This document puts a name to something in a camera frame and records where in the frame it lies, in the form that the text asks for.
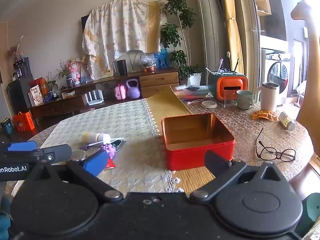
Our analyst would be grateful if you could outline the wooden media cabinet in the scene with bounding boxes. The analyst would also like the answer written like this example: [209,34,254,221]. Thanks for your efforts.
[29,67,180,120]

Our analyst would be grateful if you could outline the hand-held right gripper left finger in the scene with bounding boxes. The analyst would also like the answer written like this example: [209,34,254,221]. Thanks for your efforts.
[24,149,125,202]

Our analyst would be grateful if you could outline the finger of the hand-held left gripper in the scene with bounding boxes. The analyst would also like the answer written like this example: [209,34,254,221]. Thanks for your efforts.
[0,141,38,153]
[0,144,73,164]

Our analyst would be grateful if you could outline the dark framed eyeglasses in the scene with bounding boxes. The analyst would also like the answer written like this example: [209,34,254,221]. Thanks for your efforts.
[255,127,296,162]

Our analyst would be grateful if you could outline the pink toy suitcase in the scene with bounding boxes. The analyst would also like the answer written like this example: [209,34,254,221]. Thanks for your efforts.
[114,83,127,101]

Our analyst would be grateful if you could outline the orange gift bag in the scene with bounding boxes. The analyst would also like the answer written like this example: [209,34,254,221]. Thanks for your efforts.
[12,111,35,132]

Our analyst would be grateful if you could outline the clear glass tumbler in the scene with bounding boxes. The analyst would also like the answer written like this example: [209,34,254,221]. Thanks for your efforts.
[223,89,235,108]

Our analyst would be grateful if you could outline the floral cloth cover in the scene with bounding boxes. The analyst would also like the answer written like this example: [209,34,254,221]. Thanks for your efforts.
[82,0,167,80]

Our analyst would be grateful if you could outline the green chair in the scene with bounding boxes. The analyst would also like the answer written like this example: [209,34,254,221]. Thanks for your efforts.
[301,192,320,230]

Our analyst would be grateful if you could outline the cream quilted table mat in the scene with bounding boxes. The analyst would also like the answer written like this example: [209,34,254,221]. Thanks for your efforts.
[11,99,185,195]

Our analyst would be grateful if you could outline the purple spiky ball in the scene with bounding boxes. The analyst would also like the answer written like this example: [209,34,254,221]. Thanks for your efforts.
[101,144,117,159]

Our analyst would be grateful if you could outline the clear plastic bag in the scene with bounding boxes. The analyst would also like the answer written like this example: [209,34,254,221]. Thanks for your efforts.
[175,85,200,92]

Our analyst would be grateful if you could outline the white jug with steel rim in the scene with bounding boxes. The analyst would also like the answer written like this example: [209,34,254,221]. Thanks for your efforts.
[255,82,280,112]

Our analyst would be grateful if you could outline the black television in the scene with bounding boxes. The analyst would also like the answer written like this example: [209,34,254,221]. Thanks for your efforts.
[81,15,90,34]

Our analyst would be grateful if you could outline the round silver metal lid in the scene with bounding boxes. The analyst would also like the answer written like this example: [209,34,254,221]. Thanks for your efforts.
[70,149,87,162]

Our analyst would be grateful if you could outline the pale green mug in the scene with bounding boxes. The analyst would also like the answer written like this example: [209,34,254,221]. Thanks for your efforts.
[236,90,255,110]

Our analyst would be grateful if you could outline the orange snack packet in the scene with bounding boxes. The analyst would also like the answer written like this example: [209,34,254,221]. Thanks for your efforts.
[251,110,278,122]

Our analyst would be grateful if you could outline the tall green potted plant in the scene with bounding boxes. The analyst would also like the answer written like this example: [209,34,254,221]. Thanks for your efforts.
[160,0,203,86]

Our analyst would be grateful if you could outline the black mini fridge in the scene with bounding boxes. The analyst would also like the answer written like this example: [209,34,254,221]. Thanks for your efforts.
[7,76,34,115]

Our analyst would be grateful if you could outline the stack of books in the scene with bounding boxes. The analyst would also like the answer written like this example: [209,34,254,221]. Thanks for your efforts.
[174,85,210,100]

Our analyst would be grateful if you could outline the pink doll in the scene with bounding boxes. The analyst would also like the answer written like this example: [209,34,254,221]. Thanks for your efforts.
[66,58,87,85]

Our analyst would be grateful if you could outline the dried flower bunch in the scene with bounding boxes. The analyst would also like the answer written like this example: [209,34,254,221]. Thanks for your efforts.
[7,36,25,63]

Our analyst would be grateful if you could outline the illustrated white box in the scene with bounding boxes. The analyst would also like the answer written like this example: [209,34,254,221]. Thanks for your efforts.
[29,85,43,106]

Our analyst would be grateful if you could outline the black speaker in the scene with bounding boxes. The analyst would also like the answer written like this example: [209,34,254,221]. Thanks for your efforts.
[117,59,128,75]

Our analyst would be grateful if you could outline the small potted plant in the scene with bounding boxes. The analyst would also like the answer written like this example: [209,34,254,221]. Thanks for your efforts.
[46,72,59,97]
[56,60,75,88]

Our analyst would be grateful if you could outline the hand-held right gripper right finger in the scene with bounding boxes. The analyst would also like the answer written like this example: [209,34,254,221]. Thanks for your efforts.
[189,150,288,203]

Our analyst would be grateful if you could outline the clear bag with fruit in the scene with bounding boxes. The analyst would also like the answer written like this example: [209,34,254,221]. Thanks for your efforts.
[140,54,157,72]

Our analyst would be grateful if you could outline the yellow curtain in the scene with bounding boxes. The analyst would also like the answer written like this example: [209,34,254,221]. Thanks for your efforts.
[220,0,259,80]

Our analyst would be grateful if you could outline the white sunglasses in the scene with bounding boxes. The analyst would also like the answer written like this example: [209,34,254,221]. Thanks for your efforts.
[110,137,126,152]

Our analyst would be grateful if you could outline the white standing air conditioner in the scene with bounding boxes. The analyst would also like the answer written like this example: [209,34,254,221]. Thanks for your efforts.
[194,0,227,73]

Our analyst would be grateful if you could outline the red metal tin box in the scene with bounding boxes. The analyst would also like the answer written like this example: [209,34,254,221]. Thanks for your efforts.
[161,113,236,171]

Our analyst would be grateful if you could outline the white washing machine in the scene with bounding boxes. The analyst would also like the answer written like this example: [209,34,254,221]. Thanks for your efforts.
[261,47,292,105]

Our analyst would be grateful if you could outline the yellow table runner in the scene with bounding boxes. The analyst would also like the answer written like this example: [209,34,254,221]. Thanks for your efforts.
[146,86,216,194]

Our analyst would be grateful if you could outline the orange red box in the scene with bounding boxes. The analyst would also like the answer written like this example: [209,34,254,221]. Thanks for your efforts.
[29,77,48,95]

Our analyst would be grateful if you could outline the cream tube with white cap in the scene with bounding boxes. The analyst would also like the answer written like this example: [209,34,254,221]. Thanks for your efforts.
[82,132,111,144]

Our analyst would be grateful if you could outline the black coffee machine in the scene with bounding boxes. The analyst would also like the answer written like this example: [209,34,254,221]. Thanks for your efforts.
[12,57,33,80]

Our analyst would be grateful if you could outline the white router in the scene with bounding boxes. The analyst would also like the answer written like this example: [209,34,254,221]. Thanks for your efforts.
[84,89,104,105]

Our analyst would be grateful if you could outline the blue box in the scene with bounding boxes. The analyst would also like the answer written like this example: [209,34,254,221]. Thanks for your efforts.
[154,49,170,69]

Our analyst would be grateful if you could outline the small white bottle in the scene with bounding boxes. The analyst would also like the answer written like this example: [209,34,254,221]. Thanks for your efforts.
[278,111,296,131]

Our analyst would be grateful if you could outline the purple kettlebell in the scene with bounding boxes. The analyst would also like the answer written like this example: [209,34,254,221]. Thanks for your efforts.
[126,78,141,99]

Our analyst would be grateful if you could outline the green orange tissue box organizer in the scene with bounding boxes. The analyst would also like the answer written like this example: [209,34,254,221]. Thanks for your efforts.
[208,71,248,101]

